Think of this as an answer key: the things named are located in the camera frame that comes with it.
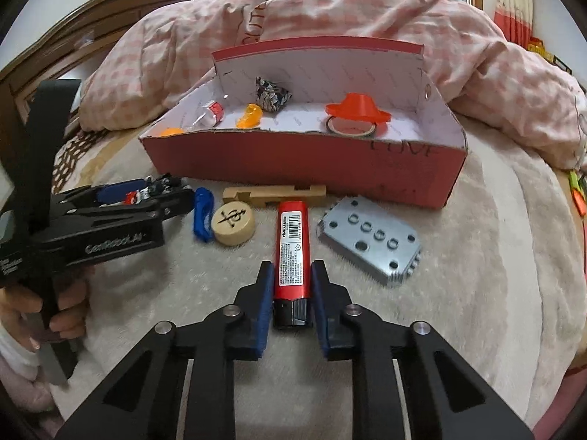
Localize yellow box on cabinet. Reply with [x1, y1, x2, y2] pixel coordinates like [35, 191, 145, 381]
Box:
[527, 37, 573, 74]

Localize small bottle red label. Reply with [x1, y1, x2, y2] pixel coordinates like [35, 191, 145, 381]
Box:
[187, 100, 225, 131]

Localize grey metal perforated plate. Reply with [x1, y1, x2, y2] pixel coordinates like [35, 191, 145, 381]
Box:
[317, 196, 422, 286]

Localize person's left hand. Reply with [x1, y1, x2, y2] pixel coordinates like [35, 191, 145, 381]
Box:
[0, 267, 93, 352]

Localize red cardboard box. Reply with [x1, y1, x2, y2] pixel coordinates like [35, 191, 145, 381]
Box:
[140, 36, 468, 209]

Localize orange plastic hat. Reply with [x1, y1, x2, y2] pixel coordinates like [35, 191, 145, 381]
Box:
[325, 92, 392, 124]

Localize right cream red curtain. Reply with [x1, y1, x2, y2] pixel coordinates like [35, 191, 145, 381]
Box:
[493, 0, 533, 49]

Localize orange ball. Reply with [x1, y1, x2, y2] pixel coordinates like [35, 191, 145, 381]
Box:
[158, 127, 184, 137]

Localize roll of tape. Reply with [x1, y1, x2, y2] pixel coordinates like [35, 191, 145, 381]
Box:
[327, 116, 376, 138]

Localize blue plastic clip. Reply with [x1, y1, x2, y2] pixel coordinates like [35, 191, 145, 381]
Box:
[193, 187, 214, 242]

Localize pink checkered duvet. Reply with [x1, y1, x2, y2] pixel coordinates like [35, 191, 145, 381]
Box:
[79, 0, 586, 170]

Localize round wooden chess piece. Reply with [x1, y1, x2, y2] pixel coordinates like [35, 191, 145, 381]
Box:
[211, 201, 256, 246]

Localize pink sleeve forearm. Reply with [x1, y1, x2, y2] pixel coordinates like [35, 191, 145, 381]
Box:
[0, 324, 59, 415]

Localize wooden notched block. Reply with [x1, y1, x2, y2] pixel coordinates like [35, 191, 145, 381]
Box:
[222, 185, 327, 208]

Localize red cylindrical battery tube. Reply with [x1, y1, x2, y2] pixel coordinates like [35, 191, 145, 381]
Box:
[273, 200, 311, 330]

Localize black white patterned pyramid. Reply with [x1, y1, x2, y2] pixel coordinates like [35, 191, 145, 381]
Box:
[256, 77, 292, 113]

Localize orange green toy pieces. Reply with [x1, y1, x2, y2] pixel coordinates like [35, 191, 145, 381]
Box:
[568, 171, 587, 217]

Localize orange translucent toy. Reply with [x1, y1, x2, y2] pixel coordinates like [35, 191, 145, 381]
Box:
[236, 103, 263, 129]

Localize polka dot pillow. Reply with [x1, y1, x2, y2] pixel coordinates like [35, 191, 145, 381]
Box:
[52, 130, 109, 194]

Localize brown wooden headboard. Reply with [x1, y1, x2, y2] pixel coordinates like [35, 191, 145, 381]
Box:
[1, 0, 186, 165]

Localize beige fleece blanket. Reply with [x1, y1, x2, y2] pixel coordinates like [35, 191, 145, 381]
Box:
[52, 119, 586, 439]

